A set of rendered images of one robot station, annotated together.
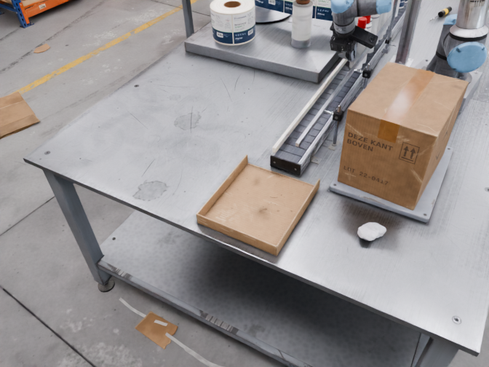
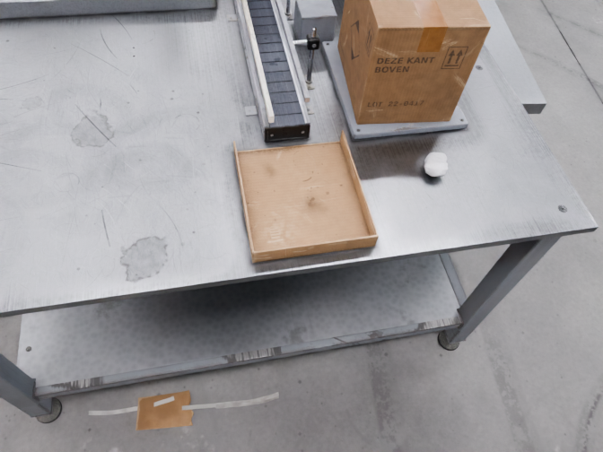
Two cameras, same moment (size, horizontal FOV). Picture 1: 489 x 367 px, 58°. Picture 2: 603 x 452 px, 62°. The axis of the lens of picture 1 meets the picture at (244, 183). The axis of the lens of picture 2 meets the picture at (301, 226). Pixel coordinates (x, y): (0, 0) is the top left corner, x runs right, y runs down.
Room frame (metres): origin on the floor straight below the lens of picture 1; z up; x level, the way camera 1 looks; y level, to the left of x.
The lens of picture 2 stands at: (0.48, 0.46, 1.72)
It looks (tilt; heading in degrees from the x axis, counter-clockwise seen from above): 56 degrees down; 311
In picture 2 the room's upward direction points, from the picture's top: 7 degrees clockwise
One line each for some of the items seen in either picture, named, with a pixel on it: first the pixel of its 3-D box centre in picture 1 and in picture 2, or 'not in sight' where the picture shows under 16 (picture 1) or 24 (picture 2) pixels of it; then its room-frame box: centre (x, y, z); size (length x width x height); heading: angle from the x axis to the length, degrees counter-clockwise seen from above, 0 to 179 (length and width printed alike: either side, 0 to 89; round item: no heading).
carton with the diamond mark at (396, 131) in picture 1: (400, 133); (403, 38); (1.05, -0.47, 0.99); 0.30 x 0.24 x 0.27; 144
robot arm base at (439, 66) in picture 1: (449, 63); not in sight; (1.51, -0.80, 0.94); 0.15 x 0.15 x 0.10
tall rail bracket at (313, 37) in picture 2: (330, 124); (302, 56); (1.21, -0.30, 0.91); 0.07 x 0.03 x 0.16; 59
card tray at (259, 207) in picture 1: (260, 200); (301, 191); (0.93, -0.04, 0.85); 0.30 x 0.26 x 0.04; 149
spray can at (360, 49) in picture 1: (359, 44); not in sight; (1.63, -0.48, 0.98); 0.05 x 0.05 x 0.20
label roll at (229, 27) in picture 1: (233, 20); not in sight; (1.99, 0.01, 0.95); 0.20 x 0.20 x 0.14
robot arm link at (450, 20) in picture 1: (458, 34); not in sight; (1.51, -0.80, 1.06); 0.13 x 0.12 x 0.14; 167
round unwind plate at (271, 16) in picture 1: (263, 9); not in sight; (2.24, -0.14, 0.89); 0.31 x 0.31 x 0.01
